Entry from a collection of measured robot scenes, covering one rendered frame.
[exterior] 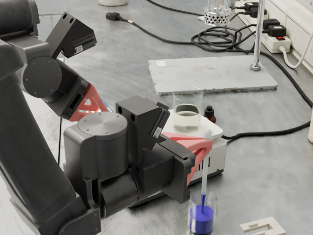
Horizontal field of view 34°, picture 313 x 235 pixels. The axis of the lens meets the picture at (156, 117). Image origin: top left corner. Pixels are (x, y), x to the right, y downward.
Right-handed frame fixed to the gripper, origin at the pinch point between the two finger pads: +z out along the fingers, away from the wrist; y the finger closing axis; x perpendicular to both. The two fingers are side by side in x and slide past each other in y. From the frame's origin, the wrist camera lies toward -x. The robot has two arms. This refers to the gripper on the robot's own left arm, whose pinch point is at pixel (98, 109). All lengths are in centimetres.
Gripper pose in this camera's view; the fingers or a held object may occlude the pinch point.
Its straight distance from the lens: 88.3
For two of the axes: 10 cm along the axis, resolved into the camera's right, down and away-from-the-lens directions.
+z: 6.4, 3.9, 6.6
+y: -5.3, -4.1, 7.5
